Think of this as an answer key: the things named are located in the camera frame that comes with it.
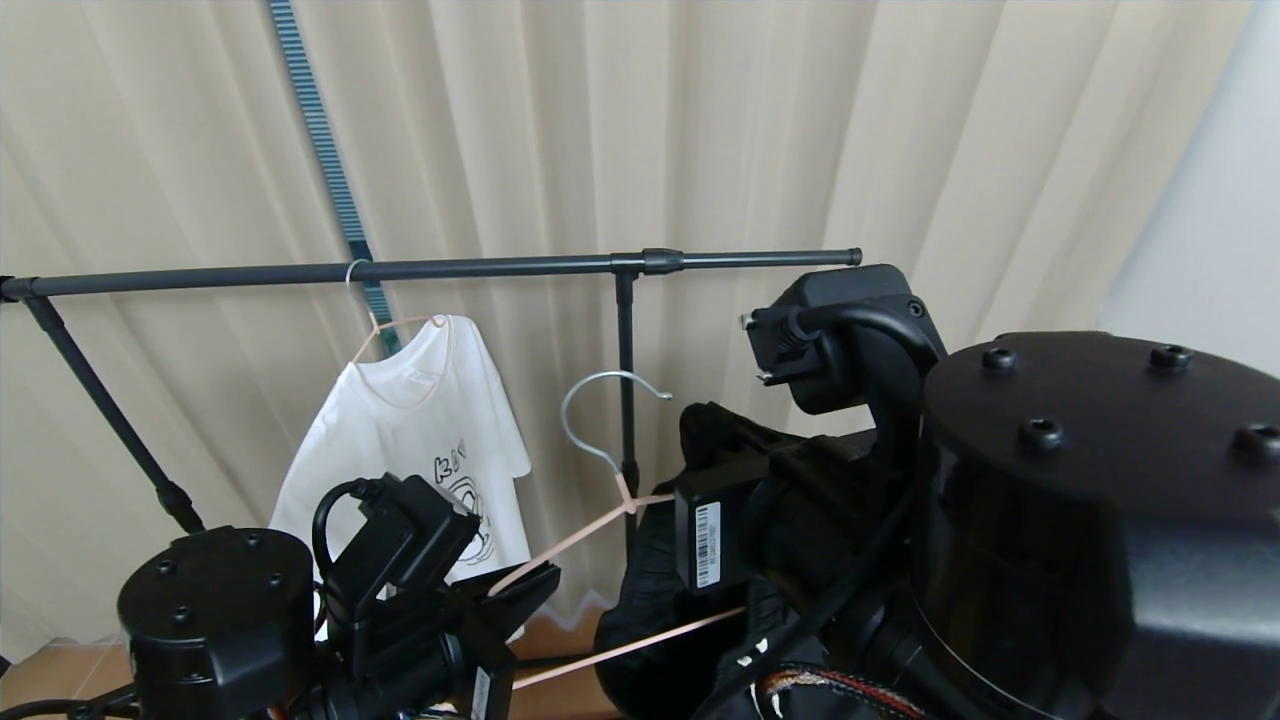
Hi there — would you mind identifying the beige curtain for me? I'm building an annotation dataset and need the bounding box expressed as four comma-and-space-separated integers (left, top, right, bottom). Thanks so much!
290, 0, 1256, 621
0, 0, 379, 661

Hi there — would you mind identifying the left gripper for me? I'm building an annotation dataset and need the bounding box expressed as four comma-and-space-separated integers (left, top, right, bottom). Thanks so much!
370, 595, 521, 720

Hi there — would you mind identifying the black garment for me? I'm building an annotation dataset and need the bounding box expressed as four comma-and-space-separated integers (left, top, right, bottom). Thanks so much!
595, 400, 901, 720

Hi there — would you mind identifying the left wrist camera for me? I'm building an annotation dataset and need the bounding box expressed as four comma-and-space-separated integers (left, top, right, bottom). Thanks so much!
313, 473, 483, 651

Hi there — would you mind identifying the white printed t-shirt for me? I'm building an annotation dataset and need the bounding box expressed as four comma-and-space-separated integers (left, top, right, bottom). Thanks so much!
268, 315, 534, 641

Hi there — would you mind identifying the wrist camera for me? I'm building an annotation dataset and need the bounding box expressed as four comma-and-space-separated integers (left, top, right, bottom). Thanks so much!
313, 473, 483, 651
740, 265, 949, 471

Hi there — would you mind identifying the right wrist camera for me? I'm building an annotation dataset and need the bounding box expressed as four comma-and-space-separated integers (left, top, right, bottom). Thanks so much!
740, 265, 949, 471

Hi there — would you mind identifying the black clothes rack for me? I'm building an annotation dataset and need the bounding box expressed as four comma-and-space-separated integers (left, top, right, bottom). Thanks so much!
0, 247, 864, 671

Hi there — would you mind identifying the black cable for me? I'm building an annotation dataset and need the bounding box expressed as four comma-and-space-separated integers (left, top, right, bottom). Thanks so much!
780, 303, 946, 401
311, 478, 386, 601

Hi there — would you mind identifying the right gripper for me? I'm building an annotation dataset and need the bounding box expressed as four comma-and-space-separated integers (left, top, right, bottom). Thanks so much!
675, 440, 911, 621

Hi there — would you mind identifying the pink clothes hanger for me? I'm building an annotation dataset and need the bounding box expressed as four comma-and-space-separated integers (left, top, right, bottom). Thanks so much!
487, 370, 751, 693
343, 260, 448, 409

